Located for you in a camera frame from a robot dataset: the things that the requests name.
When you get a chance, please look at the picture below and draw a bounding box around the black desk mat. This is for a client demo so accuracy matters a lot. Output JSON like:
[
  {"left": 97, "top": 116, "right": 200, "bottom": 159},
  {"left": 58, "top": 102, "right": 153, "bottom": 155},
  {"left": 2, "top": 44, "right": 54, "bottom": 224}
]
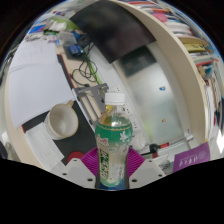
[{"left": 20, "top": 54, "right": 101, "bottom": 167}]

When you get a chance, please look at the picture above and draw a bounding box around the white paper sheet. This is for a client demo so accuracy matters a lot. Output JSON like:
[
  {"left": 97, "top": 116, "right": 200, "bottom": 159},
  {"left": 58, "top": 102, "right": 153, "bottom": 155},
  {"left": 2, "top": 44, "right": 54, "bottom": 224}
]
[
  {"left": 8, "top": 63, "right": 76, "bottom": 129},
  {"left": 9, "top": 39, "right": 60, "bottom": 73}
]

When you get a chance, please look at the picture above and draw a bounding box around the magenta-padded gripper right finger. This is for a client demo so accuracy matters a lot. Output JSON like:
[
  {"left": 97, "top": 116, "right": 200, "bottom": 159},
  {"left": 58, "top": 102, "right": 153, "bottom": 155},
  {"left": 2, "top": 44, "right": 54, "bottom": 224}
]
[{"left": 125, "top": 147, "right": 167, "bottom": 188}]

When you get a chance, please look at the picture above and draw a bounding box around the small printed paper slip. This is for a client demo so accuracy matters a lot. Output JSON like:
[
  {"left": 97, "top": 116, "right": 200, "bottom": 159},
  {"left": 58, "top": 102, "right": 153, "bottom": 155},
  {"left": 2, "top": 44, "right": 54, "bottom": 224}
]
[{"left": 23, "top": 122, "right": 65, "bottom": 172}]

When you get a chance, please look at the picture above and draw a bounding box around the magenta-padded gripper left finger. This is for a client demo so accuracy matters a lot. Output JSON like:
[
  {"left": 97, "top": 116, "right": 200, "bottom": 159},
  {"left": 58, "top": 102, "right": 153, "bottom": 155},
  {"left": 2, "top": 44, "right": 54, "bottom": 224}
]
[{"left": 60, "top": 147, "right": 101, "bottom": 190}]

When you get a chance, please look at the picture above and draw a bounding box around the small blue device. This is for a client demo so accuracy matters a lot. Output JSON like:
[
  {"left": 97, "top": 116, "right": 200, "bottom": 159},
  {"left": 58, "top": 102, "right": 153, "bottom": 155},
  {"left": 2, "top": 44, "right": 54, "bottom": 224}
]
[{"left": 67, "top": 43, "right": 85, "bottom": 57}]

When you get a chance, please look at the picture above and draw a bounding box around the flat round red coaster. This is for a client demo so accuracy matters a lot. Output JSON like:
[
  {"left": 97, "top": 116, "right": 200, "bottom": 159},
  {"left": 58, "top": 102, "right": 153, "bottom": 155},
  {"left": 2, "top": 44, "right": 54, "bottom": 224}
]
[{"left": 66, "top": 151, "right": 86, "bottom": 165}]

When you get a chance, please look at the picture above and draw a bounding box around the white patterned ceramic mug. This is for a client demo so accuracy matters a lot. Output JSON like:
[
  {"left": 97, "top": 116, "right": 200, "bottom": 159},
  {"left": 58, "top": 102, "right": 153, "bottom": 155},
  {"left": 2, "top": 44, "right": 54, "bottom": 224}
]
[{"left": 43, "top": 99, "right": 80, "bottom": 141}]

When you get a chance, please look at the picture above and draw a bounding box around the black computer monitor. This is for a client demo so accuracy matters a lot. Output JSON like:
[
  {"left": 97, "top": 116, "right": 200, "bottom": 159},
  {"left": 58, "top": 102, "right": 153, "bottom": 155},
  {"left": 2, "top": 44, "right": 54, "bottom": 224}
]
[{"left": 69, "top": 0, "right": 157, "bottom": 64}]

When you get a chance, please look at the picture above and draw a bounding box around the white wall power socket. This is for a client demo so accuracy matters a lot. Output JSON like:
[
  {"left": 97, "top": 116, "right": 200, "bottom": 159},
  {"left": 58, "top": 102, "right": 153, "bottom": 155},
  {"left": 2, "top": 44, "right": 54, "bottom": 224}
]
[
  {"left": 111, "top": 85, "right": 123, "bottom": 95},
  {"left": 124, "top": 103, "right": 135, "bottom": 116}
]

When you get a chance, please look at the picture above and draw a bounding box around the green-labelled clear drink bottle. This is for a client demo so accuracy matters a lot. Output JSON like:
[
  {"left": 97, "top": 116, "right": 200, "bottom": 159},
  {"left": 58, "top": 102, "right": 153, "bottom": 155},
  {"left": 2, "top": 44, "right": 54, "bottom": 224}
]
[{"left": 94, "top": 92, "right": 134, "bottom": 188}]

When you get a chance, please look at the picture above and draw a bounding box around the black cable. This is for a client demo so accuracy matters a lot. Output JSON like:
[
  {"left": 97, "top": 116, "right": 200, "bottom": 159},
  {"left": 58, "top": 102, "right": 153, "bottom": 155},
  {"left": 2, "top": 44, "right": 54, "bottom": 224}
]
[{"left": 70, "top": 43, "right": 100, "bottom": 88}]

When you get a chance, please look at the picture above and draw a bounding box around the white ceramic jar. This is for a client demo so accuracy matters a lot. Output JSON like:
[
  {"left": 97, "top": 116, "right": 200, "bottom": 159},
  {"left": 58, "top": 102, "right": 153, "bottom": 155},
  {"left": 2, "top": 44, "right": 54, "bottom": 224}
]
[{"left": 129, "top": 129, "right": 148, "bottom": 151}]

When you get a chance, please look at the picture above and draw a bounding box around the grey metal laptop stand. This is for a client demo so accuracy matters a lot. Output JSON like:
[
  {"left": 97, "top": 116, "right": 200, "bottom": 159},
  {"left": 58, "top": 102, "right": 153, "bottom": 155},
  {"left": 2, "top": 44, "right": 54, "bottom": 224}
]
[{"left": 72, "top": 83, "right": 110, "bottom": 131}]

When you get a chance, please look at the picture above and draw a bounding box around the wooden shelf with books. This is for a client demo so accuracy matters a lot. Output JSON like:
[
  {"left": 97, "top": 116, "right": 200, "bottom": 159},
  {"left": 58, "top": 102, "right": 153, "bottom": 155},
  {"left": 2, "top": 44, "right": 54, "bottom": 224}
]
[{"left": 109, "top": 0, "right": 224, "bottom": 148}]

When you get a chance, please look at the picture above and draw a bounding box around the dark wine bottle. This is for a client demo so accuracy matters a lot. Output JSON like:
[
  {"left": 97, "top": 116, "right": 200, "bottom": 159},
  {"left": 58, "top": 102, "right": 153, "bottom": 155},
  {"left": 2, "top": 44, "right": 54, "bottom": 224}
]
[{"left": 148, "top": 142, "right": 174, "bottom": 155}]

